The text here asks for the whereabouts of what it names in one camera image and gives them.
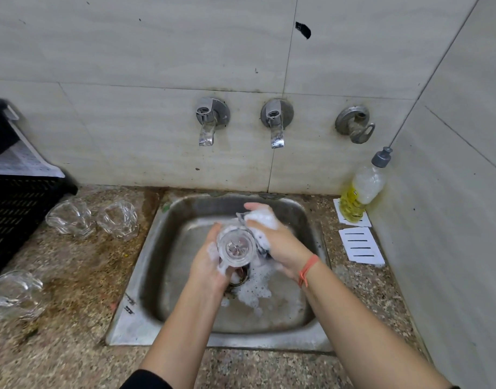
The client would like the stainless steel sink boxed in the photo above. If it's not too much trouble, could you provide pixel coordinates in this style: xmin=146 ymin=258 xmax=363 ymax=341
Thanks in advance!
xmin=106 ymin=189 xmax=334 ymax=353

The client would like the grey wall valve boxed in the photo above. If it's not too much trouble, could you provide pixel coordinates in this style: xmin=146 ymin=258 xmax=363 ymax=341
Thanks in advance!
xmin=335 ymin=105 xmax=376 ymax=144

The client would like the person's right hand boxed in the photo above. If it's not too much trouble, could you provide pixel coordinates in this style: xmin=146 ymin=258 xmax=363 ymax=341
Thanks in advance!
xmin=244 ymin=202 xmax=320 ymax=286

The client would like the person's left hand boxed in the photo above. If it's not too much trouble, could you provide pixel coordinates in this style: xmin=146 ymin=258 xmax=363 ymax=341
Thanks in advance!
xmin=189 ymin=222 xmax=242 ymax=292

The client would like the orange wrist thread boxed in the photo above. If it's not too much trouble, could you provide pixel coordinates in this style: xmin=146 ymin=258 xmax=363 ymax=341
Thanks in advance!
xmin=298 ymin=254 xmax=321 ymax=289

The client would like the person's right forearm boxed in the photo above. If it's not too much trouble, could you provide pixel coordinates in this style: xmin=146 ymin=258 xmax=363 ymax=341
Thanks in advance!
xmin=300 ymin=259 xmax=451 ymax=389

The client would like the white drip tray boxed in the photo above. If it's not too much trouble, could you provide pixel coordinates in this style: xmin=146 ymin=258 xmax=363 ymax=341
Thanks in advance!
xmin=0 ymin=107 xmax=65 ymax=179

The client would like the dark speckled sponge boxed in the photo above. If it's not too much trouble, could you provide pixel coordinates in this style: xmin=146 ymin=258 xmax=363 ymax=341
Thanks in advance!
xmin=235 ymin=211 xmax=273 ymax=260

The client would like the metal sink drain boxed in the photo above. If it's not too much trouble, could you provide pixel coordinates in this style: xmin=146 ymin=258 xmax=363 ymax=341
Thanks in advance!
xmin=225 ymin=265 xmax=251 ymax=296

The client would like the yellow dish soap bottle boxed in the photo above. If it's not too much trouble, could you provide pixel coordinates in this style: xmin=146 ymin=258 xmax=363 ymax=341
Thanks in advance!
xmin=339 ymin=146 xmax=394 ymax=223

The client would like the clear glass cup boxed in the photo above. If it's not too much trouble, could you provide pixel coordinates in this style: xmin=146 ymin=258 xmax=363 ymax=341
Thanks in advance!
xmin=96 ymin=200 xmax=140 ymax=242
xmin=216 ymin=224 xmax=260 ymax=267
xmin=45 ymin=198 xmax=97 ymax=239
xmin=0 ymin=270 xmax=46 ymax=323

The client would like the black dish rack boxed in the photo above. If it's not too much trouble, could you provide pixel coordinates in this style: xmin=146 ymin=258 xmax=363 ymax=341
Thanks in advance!
xmin=0 ymin=97 xmax=78 ymax=282

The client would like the person's left forearm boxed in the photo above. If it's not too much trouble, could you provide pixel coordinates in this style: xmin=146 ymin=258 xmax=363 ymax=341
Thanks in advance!
xmin=138 ymin=285 xmax=232 ymax=389

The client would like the chrome wall tap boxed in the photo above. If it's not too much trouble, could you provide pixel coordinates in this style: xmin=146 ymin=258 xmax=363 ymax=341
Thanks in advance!
xmin=260 ymin=98 xmax=295 ymax=149
xmin=195 ymin=97 xmax=231 ymax=147

